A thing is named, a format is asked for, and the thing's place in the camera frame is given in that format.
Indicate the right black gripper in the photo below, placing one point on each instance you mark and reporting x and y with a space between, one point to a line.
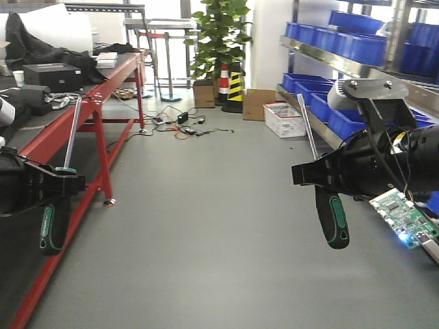
370 165

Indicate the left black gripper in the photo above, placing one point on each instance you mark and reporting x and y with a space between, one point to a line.
26 184

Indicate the green-handled screwdriver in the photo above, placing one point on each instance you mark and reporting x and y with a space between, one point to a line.
57 214
329 206

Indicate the green circuit board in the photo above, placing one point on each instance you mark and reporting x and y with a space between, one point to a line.
411 226

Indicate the white paper cup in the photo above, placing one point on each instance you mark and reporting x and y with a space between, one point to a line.
19 78

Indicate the black box on table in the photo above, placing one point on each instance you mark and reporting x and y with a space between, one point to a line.
58 77

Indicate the brown cardboard box on floor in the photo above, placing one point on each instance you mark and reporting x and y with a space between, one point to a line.
253 102

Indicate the yellow black traffic cone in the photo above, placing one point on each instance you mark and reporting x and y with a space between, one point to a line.
234 100

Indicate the red white traffic cone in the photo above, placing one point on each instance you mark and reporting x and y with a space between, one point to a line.
223 86

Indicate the potted green plant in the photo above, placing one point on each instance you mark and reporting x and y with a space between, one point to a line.
221 37

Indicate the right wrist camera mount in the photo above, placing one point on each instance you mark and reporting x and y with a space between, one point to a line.
378 101

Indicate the white wire basket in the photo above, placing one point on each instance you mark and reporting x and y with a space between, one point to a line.
284 120

